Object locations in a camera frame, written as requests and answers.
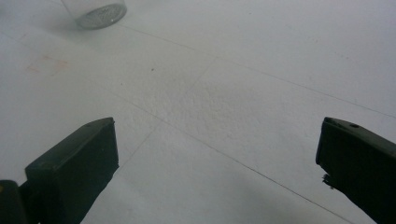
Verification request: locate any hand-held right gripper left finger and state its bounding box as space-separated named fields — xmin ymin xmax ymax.
xmin=19 ymin=117 xmax=120 ymax=224

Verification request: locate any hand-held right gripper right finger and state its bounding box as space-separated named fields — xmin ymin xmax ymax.
xmin=315 ymin=117 xmax=396 ymax=224

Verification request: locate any clear glass jar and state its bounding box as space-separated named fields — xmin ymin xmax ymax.
xmin=60 ymin=0 xmax=128 ymax=31

